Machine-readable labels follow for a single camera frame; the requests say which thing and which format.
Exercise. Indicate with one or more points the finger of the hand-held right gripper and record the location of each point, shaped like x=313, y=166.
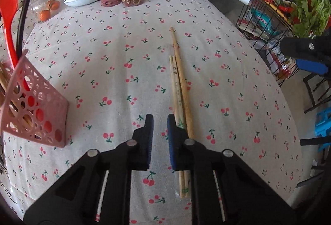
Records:
x=300, y=46
x=310, y=66

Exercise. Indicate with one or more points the clear plastic fruit box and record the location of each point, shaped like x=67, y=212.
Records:
x=46, y=5

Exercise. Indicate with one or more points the black chair frame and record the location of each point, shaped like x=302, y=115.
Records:
x=314, y=90

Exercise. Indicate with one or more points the long wooden chopstick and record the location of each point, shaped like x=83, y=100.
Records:
x=2, y=76
x=181, y=77

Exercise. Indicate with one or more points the pale bamboo chopstick green print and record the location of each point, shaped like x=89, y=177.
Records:
x=173, y=85
x=178, y=90

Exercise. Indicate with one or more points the blue plastic stool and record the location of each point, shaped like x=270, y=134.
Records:
x=324, y=126

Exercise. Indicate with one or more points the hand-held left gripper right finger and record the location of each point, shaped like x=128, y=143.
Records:
x=171, y=142

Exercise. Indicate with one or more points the small tangerine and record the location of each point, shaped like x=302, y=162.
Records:
x=43, y=15
x=51, y=4

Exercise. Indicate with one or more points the red plastic spoon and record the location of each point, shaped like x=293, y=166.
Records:
x=9, y=18

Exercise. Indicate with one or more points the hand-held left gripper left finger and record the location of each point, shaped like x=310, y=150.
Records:
x=149, y=137

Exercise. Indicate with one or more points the cherry print tablecloth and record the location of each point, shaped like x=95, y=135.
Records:
x=116, y=59

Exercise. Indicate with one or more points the pink perforated plastic basket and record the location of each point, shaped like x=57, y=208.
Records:
x=38, y=101

